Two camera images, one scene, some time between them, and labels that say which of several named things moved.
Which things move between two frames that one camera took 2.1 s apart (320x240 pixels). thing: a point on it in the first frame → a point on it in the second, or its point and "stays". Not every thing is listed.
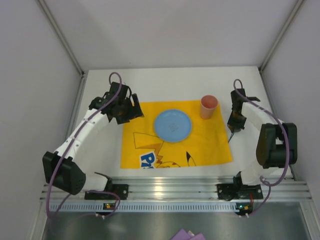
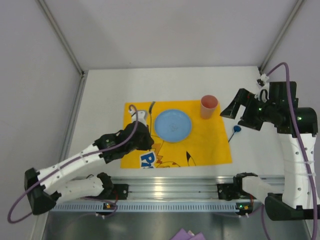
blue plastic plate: [173, 125] stays
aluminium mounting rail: [185, 188] stays
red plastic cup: [208, 104] stays
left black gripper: [128, 113] → [144, 139]
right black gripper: [235, 122] → [250, 113]
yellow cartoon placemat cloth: [208, 141] stays
